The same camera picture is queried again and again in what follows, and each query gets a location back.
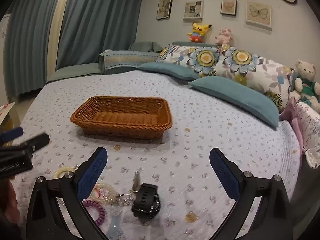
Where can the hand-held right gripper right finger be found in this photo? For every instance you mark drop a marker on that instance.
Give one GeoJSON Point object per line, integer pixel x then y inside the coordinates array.
{"type": "Point", "coordinates": [225, 172]}

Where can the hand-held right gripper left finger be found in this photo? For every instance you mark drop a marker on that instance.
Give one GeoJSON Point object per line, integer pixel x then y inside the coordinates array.
{"type": "Point", "coordinates": [91, 170]}

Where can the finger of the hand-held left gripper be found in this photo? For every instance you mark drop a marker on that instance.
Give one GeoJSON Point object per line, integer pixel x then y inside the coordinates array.
{"type": "Point", "coordinates": [37, 142]}
{"type": "Point", "coordinates": [12, 133]}

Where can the brown wicker basket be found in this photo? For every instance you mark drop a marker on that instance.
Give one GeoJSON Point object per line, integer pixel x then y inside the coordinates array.
{"type": "Point", "coordinates": [120, 127]}

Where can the clear blue hair clip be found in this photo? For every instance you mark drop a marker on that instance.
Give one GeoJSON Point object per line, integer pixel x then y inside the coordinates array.
{"type": "Point", "coordinates": [115, 226]}

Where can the person's left hand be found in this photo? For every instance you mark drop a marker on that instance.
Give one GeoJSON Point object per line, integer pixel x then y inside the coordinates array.
{"type": "Point", "coordinates": [11, 202]}

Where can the long teal pillow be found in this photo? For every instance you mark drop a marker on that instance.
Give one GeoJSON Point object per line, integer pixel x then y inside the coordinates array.
{"type": "Point", "coordinates": [237, 97]}

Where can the green bed sheet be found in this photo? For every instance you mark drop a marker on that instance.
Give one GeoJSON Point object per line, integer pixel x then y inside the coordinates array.
{"type": "Point", "coordinates": [75, 71]}

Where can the blue curtain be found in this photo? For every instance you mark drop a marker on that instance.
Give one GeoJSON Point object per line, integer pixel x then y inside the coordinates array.
{"type": "Point", "coordinates": [100, 22]}
{"type": "Point", "coordinates": [30, 42]}

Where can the white floral ruffled quilt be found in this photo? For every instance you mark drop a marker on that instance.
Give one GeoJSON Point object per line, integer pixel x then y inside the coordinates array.
{"type": "Point", "coordinates": [311, 132]}

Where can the floral pillow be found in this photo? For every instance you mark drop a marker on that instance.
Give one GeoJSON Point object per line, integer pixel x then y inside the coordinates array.
{"type": "Point", "coordinates": [260, 72]}
{"type": "Point", "coordinates": [190, 56]}

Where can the white cabinet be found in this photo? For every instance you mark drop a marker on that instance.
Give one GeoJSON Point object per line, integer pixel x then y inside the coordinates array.
{"type": "Point", "coordinates": [5, 26]}

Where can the cream curtain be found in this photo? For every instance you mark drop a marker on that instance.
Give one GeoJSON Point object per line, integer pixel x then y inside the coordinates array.
{"type": "Point", "coordinates": [58, 30]}

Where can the folded striped blanket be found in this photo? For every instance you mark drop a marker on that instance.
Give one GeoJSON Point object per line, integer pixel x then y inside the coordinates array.
{"type": "Point", "coordinates": [125, 60]}

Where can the small teal pillow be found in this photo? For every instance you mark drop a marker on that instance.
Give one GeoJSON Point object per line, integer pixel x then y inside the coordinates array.
{"type": "Point", "coordinates": [167, 70]}

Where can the white teddy bear green shirt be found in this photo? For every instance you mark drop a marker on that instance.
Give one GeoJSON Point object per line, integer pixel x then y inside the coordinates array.
{"type": "Point", "coordinates": [306, 80]}

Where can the pink plush toy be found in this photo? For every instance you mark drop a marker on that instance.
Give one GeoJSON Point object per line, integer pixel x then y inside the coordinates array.
{"type": "Point", "coordinates": [224, 37]}

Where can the teal headboard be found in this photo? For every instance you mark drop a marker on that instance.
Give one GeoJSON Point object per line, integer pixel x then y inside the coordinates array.
{"type": "Point", "coordinates": [182, 43]}

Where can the yellow mouse plush toy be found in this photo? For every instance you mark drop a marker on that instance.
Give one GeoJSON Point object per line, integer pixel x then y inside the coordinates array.
{"type": "Point", "coordinates": [198, 32]}

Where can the large butterfly canvas picture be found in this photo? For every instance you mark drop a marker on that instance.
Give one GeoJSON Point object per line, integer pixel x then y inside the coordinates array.
{"type": "Point", "coordinates": [258, 14]}

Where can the patchwork canvas picture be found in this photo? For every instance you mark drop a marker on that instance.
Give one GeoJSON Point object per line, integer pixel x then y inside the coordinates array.
{"type": "Point", "coordinates": [193, 10]}

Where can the small butterfly framed picture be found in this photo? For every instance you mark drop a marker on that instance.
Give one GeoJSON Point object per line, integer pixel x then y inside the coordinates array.
{"type": "Point", "coordinates": [228, 6]}

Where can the tall floral framed picture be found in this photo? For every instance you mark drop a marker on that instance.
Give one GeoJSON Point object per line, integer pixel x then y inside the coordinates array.
{"type": "Point", "coordinates": [165, 7]}

